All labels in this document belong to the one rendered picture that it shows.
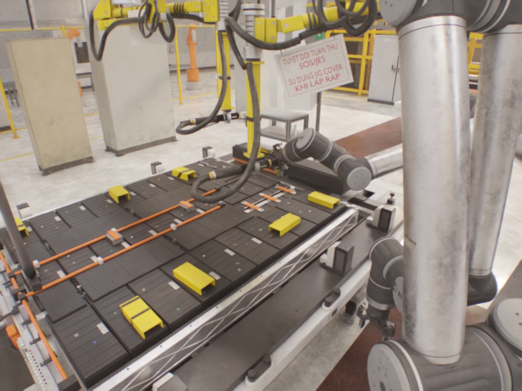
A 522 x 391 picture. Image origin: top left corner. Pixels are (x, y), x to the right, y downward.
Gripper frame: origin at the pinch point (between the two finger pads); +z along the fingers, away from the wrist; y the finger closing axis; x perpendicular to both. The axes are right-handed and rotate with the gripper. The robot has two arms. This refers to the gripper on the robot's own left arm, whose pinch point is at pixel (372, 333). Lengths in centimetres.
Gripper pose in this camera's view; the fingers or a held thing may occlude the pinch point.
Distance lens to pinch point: 131.1
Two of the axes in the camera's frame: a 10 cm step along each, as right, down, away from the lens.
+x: 7.8, -2.8, 5.6
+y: 6.3, 3.4, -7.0
